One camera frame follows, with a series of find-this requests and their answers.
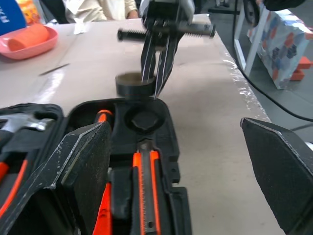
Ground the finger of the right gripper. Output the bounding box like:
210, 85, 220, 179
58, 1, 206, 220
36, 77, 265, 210
154, 34, 180, 100
140, 36, 157, 83

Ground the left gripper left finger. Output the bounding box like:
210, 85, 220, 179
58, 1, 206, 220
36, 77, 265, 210
0, 120, 112, 235

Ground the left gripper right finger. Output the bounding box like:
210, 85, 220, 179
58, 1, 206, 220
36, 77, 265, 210
240, 117, 313, 235

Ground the black tape roll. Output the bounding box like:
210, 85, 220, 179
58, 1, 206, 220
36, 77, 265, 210
114, 72, 157, 97

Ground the orange voltage tester pen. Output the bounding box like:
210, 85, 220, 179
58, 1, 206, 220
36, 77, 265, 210
93, 182, 114, 235

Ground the orange black utility knife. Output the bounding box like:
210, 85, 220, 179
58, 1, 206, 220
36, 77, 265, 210
132, 140, 163, 235

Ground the black tool case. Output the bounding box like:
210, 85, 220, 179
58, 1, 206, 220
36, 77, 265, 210
0, 97, 194, 235

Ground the person in cream shirt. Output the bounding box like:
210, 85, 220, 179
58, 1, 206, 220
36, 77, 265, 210
65, 0, 139, 24

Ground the thin metal rod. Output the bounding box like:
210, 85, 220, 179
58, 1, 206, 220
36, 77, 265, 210
39, 63, 71, 77

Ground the orange block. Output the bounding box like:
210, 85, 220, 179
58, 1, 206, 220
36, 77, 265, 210
291, 56, 313, 83

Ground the pink plastic dish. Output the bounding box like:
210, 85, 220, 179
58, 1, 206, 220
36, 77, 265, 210
0, 24, 60, 60

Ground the hexagon print box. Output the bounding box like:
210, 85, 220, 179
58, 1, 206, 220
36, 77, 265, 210
246, 4, 313, 90

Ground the orange cylinder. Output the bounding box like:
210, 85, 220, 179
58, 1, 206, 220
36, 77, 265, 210
7, 23, 50, 52

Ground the orange yellow printed package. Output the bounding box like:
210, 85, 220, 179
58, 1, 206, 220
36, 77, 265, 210
15, 0, 38, 25

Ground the hammer with black orange handle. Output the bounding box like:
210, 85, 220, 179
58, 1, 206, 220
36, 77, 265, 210
0, 111, 60, 160

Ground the black floor cable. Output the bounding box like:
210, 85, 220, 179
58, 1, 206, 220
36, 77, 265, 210
231, 0, 313, 122

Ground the white table frame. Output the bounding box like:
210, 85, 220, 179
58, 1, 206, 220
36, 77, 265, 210
233, 0, 264, 77

